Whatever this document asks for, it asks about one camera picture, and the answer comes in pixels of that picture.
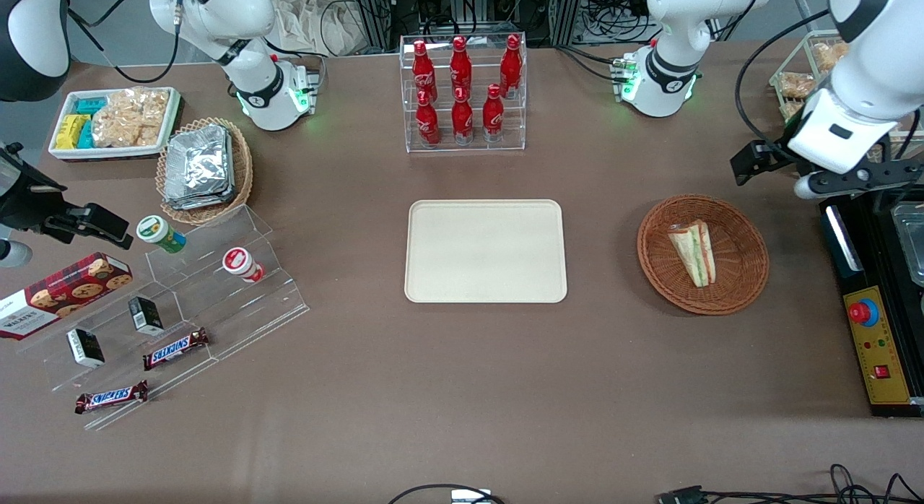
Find bagged snack packet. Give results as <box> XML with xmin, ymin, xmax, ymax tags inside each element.
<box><xmin>776</xmin><ymin>71</ymin><xmax>818</xmax><ymax>99</ymax></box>
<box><xmin>811</xmin><ymin>42</ymin><xmax>850</xmax><ymax>73</ymax></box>

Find black cable with plug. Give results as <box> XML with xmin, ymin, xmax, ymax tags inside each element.
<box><xmin>657</xmin><ymin>464</ymin><xmax>924</xmax><ymax>504</ymax></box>

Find clear acrylic step stand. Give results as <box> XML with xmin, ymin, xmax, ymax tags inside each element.
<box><xmin>18</xmin><ymin>204</ymin><xmax>311</xmax><ymax>431</ymax></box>

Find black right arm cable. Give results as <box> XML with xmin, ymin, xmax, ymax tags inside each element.
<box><xmin>66</xmin><ymin>0</ymin><xmax>183</xmax><ymax>84</ymax></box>

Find round brown wicker basket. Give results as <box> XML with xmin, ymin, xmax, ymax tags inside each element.
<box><xmin>637</xmin><ymin>194</ymin><xmax>770</xmax><ymax>316</ymax></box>

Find red cola bottle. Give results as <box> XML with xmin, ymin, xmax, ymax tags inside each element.
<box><xmin>412</xmin><ymin>40</ymin><xmax>437</xmax><ymax>104</ymax></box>
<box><xmin>451</xmin><ymin>87</ymin><xmax>475</xmax><ymax>145</ymax></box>
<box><xmin>450</xmin><ymin>35</ymin><xmax>473</xmax><ymax>100</ymax></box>
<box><xmin>482</xmin><ymin>84</ymin><xmax>505</xmax><ymax>143</ymax></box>
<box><xmin>416</xmin><ymin>90</ymin><xmax>441</xmax><ymax>148</ymax></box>
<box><xmin>500</xmin><ymin>34</ymin><xmax>523</xmax><ymax>99</ymax></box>

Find red Walkers cookie box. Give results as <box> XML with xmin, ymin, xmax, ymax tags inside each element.
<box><xmin>0</xmin><ymin>252</ymin><xmax>134</xmax><ymax>341</ymax></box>

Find small black box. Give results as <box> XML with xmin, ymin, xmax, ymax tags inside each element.
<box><xmin>128</xmin><ymin>296</ymin><xmax>165</xmax><ymax>336</ymax></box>
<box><xmin>66</xmin><ymin>328</ymin><xmax>106</xmax><ymax>368</ymax></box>

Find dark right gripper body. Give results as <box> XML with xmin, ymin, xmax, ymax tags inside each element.
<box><xmin>0</xmin><ymin>143</ymin><xmax>70</xmax><ymax>233</ymax></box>

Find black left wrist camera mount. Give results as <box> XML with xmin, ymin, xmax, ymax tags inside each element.
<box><xmin>794</xmin><ymin>160</ymin><xmax>924</xmax><ymax>201</ymax></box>

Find black appliance housing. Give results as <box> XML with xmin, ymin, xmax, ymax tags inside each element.
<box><xmin>818</xmin><ymin>183</ymin><xmax>924</xmax><ymax>418</ymax></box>

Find right wrist camera cylinder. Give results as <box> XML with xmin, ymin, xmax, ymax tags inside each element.
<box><xmin>0</xmin><ymin>240</ymin><xmax>34</xmax><ymax>269</ymax></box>

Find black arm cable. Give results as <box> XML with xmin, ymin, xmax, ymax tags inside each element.
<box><xmin>66</xmin><ymin>0</ymin><xmax>183</xmax><ymax>84</ymax></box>
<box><xmin>735</xmin><ymin>9</ymin><xmax>831</xmax><ymax>162</ymax></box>

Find triangle sandwich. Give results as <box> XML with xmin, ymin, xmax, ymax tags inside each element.
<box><xmin>666</xmin><ymin>220</ymin><xmax>718</xmax><ymax>288</ymax></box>

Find oval light wicker basket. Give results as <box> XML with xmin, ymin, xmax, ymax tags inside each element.
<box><xmin>155</xmin><ymin>117</ymin><xmax>254</xmax><ymax>226</ymax></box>

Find tangled black background cables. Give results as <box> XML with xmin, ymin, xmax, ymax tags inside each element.
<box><xmin>577</xmin><ymin>0</ymin><xmax>659</xmax><ymax>44</ymax></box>

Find clear acrylic bottle rack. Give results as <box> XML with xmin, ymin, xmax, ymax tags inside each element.
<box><xmin>399</xmin><ymin>33</ymin><xmax>528</xmax><ymax>155</ymax></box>

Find red lid cup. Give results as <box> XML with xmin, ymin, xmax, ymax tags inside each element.
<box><xmin>222</xmin><ymin>247</ymin><xmax>266</xmax><ymax>284</ymax></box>

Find beige plastic tray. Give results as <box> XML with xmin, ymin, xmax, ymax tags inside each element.
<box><xmin>404</xmin><ymin>199</ymin><xmax>568</xmax><ymax>304</ymax></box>

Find Snickers chocolate bar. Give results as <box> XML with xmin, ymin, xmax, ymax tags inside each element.
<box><xmin>74</xmin><ymin>380</ymin><xmax>149</xmax><ymax>415</ymax></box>
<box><xmin>142</xmin><ymin>328</ymin><xmax>211</xmax><ymax>371</ymax></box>

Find yellow control panel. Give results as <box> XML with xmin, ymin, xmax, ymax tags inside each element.
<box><xmin>843</xmin><ymin>286</ymin><xmax>914</xmax><ymax>406</ymax></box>

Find yellow snack packet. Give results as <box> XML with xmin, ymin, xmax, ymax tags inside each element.
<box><xmin>56</xmin><ymin>114</ymin><xmax>91</xmax><ymax>150</ymax></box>

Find metal pan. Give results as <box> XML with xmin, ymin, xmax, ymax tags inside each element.
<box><xmin>892</xmin><ymin>201</ymin><xmax>924</xmax><ymax>288</ymax></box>

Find white rectangular snack tray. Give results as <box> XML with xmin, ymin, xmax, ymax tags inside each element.
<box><xmin>48</xmin><ymin>87</ymin><xmax>183</xmax><ymax>162</ymax></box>

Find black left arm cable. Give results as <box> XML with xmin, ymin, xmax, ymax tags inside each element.
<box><xmin>735</xmin><ymin>9</ymin><xmax>831</xmax><ymax>162</ymax></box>

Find clear bag of crackers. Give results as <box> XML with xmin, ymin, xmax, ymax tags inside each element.
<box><xmin>91</xmin><ymin>87</ymin><xmax>171</xmax><ymax>149</ymax></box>

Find wire basket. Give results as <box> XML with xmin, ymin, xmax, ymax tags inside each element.
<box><xmin>768</xmin><ymin>30</ymin><xmax>924</xmax><ymax>162</ymax></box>

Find green lid cup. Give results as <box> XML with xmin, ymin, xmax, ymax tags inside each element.
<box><xmin>136</xmin><ymin>215</ymin><xmax>187</xmax><ymax>254</ymax></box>

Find black cable with silver connector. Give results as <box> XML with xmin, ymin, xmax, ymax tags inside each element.
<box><xmin>388</xmin><ymin>484</ymin><xmax>506</xmax><ymax>504</ymax></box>

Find silver foil packet stack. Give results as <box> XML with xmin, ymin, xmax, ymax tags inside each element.
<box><xmin>163</xmin><ymin>124</ymin><xmax>237</xmax><ymax>211</ymax></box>

